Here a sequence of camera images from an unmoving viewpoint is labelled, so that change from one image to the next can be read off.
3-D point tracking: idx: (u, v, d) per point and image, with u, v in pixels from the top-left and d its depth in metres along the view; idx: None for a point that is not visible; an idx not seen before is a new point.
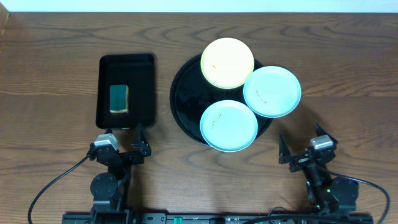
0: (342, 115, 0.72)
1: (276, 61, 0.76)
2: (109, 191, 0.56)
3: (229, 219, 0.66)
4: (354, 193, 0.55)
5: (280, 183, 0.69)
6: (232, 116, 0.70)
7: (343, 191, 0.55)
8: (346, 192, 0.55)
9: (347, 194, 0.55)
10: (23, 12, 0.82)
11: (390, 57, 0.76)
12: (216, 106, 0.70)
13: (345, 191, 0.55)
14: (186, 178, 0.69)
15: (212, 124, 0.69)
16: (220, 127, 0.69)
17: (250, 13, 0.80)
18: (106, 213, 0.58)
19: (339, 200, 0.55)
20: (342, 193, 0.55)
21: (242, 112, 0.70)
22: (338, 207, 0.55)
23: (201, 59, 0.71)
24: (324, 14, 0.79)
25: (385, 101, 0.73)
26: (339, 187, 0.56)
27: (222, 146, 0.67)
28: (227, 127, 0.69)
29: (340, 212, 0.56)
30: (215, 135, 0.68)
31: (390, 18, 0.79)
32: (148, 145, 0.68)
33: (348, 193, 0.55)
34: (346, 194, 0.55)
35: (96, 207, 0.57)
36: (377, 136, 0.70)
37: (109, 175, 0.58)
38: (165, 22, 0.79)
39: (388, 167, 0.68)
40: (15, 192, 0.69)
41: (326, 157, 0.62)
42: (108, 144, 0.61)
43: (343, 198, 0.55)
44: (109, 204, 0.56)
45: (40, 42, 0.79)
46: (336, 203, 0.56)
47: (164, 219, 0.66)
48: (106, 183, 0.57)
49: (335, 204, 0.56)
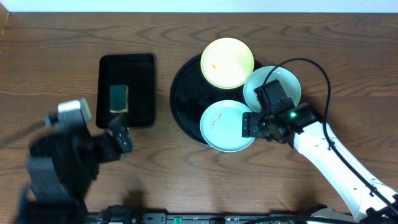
0: (342, 116, 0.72)
1: (277, 61, 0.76)
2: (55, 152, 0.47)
3: (229, 219, 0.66)
4: (285, 99, 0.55)
5: (280, 183, 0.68)
6: (232, 116, 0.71)
7: (270, 94, 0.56)
8: (273, 96, 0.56)
9: (277, 98, 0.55)
10: (23, 11, 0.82)
11: (390, 57, 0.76)
12: (216, 106, 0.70)
13: (273, 97, 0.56)
14: (186, 178, 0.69)
15: (212, 124, 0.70)
16: (220, 127, 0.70)
17: (251, 13, 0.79)
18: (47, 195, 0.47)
19: (273, 91, 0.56)
20: (274, 101, 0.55)
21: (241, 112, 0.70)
22: (269, 94, 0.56)
23: (201, 59, 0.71)
24: (324, 14, 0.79)
25: (384, 101, 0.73)
26: (270, 89, 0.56)
27: (222, 145, 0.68)
28: (226, 127, 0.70)
29: (273, 96, 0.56)
30: (216, 135, 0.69)
31: (390, 18, 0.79)
32: (128, 137, 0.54)
33: (275, 101, 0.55)
34: (267, 86, 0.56)
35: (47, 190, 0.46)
36: (376, 137, 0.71)
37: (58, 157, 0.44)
38: (165, 22, 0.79)
39: (387, 167, 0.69)
40: (14, 193, 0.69)
41: (281, 104, 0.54)
42: (76, 109, 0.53)
43: (280, 109, 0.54)
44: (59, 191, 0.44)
45: (40, 43, 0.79)
46: (267, 89, 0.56)
47: (164, 219, 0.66)
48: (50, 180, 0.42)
49: (268, 96, 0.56)
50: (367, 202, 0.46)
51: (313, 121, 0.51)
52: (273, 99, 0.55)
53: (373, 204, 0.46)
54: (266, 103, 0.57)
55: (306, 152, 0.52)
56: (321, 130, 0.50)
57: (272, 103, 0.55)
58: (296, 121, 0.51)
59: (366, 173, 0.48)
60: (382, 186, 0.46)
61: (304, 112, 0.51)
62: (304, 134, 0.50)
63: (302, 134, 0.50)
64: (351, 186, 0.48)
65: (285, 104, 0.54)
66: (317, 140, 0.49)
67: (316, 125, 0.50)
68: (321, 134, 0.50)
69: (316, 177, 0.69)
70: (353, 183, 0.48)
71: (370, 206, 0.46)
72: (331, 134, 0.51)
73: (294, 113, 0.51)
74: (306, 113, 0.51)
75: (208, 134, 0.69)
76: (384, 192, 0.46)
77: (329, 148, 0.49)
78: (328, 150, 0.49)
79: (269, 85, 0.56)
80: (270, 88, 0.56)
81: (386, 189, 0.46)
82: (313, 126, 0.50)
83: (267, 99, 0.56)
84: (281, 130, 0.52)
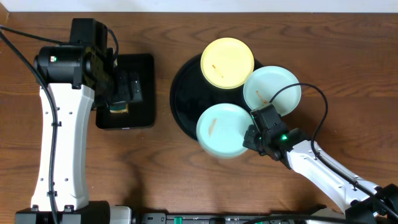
0: (342, 116, 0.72)
1: (277, 61, 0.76)
2: (73, 37, 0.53)
3: (229, 219, 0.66)
4: (280, 123, 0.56)
5: (280, 184, 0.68)
6: (229, 120, 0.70)
7: (266, 117, 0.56)
8: (269, 120, 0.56)
9: (272, 122, 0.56)
10: (22, 11, 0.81)
11: (390, 58, 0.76)
12: (212, 109, 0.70)
13: (268, 121, 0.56)
14: (186, 178, 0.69)
15: (210, 129, 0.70)
16: (217, 132, 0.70)
17: (251, 13, 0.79)
18: (64, 50, 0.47)
19: (268, 116, 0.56)
20: (270, 125, 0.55)
21: (238, 116, 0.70)
22: (265, 120, 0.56)
23: (201, 59, 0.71)
24: (324, 14, 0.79)
25: (385, 101, 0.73)
26: (266, 114, 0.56)
27: (221, 151, 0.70)
28: (222, 130, 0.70)
29: (269, 121, 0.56)
30: (214, 141, 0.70)
31: (391, 18, 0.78)
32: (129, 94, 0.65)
33: (271, 124, 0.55)
34: (263, 111, 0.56)
35: (53, 58, 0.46)
36: (376, 137, 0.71)
37: (78, 37, 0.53)
38: (165, 22, 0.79)
39: (385, 167, 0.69)
40: (16, 193, 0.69)
41: (275, 129, 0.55)
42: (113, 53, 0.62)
43: (276, 134, 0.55)
44: (78, 53, 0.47)
45: (40, 42, 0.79)
46: (263, 116, 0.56)
47: (164, 219, 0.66)
48: (90, 30, 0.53)
49: (263, 122, 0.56)
50: (351, 196, 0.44)
51: None
52: (270, 124, 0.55)
53: (357, 197, 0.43)
54: (262, 126, 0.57)
55: (298, 167, 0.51)
56: (308, 146, 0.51)
57: (269, 129, 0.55)
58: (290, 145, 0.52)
59: (349, 172, 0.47)
60: (366, 182, 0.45)
61: (296, 137, 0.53)
62: (293, 151, 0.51)
63: (292, 153, 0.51)
64: (336, 185, 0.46)
65: (279, 128, 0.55)
66: (305, 153, 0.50)
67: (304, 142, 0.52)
68: (308, 148, 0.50)
69: None
70: (337, 182, 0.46)
71: (355, 200, 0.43)
72: (317, 147, 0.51)
73: (285, 137, 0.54)
74: (296, 137, 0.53)
75: (207, 140, 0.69)
76: (367, 186, 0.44)
77: (316, 158, 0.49)
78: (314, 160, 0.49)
79: (265, 109, 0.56)
80: (265, 112, 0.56)
81: (368, 182, 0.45)
82: (301, 144, 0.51)
83: (264, 125, 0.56)
84: (277, 155, 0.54)
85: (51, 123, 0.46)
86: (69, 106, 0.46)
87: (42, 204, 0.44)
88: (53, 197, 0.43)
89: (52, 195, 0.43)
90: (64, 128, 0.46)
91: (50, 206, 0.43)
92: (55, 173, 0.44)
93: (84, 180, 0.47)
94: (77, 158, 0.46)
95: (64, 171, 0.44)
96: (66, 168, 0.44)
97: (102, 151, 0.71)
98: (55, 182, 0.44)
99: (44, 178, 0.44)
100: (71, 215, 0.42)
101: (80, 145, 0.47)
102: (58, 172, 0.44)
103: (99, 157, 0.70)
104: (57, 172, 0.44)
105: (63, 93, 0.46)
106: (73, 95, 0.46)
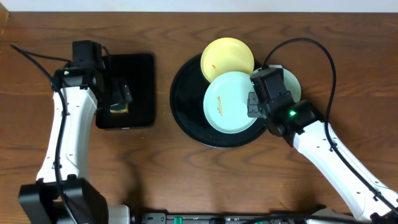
0: (341, 116, 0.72)
1: (277, 61, 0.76)
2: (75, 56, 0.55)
3: (229, 219, 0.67)
4: (284, 93, 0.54)
5: (280, 183, 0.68)
6: (230, 91, 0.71)
7: (270, 87, 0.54)
8: (273, 90, 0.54)
9: (275, 93, 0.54)
10: (22, 11, 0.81)
11: (390, 57, 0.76)
12: (211, 91, 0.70)
13: (272, 91, 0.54)
14: (186, 178, 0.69)
15: (219, 111, 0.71)
16: (226, 108, 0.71)
17: (251, 13, 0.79)
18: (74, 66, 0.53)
19: (272, 86, 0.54)
20: (273, 96, 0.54)
21: (237, 83, 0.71)
22: (269, 93, 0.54)
23: (201, 60, 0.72)
24: (324, 14, 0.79)
25: (384, 101, 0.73)
26: (270, 84, 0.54)
27: (238, 125, 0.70)
28: (229, 103, 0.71)
29: (273, 90, 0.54)
30: (227, 119, 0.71)
31: (390, 18, 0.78)
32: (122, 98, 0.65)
33: (275, 94, 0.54)
34: (267, 79, 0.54)
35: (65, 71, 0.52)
36: (376, 137, 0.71)
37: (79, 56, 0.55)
38: (165, 22, 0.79)
39: (386, 167, 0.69)
40: (15, 193, 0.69)
41: (280, 99, 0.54)
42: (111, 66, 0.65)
43: (280, 104, 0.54)
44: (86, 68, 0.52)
45: (40, 42, 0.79)
46: (267, 86, 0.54)
47: (164, 219, 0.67)
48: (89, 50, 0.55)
49: (267, 93, 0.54)
50: (371, 208, 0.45)
51: (312, 119, 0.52)
52: (274, 94, 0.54)
53: (377, 210, 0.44)
54: (265, 96, 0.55)
55: (308, 153, 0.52)
56: (323, 132, 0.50)
57: (273, 99, 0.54)
58: (296, 120, 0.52)
59: (370, 176, 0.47)
60: (385, 188, 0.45)
61: (303, 111, 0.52)
62: (305, 134, 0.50)
63: (303, 135, 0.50)
64: (355, 191, 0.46)
65: (284, 99, 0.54)
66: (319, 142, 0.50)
67: (315, 122, 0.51)
68: (323, 135, 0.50)
69: (316, 178, 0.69)
70: (356, 187, 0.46)
71: (375, 211, 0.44)
72: (332, 134, 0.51)
73: (294, 112, 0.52)
74: (305, 112, 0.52)
75: (221, 122, 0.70)
76: (389, 197, 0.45)
77: (331, 150, 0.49)
78: (330, 152, 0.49)
79: (269, 76, 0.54)
80: (268, 81, 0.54)
81: (390, 193, 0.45)
82: (313, 124, 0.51)
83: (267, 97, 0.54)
84: (280, 130, 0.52)
85: (61, 114, 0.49)
86: (77, 101, 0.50)
87: (47, 176, 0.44)
88: (58, 168, 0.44)
89: (58, 165, 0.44)
90: (73, 116, 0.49)
91: (54, 177, 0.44)
92: (61, 151, 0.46)
93: (84, 167, 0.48)
94: (81, 144, 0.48)
95: (69, 148, 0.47)
96: (71, 146, 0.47)
97: (102, 151, 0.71)
98: (60, 157, 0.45)
99: (50, 157, 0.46)
100: (74, 183, 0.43)
101: (84, 135, 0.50)
102: (64, 150, 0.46)
103: (99, 157, 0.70)
104: (63, 150, 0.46)
105: (72, 94, 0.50)
106: (81, 96, 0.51)
